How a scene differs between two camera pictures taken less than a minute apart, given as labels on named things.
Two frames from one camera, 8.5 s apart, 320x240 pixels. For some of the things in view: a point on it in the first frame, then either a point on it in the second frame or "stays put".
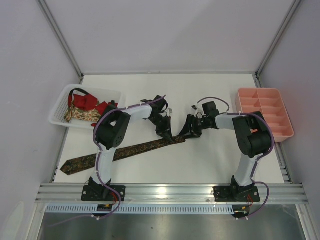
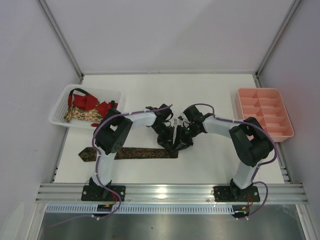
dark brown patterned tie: [88, 161] to [91, 154]
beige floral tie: [87, 115] stays put
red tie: [88, 102] stays put
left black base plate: [102, 193] stays put
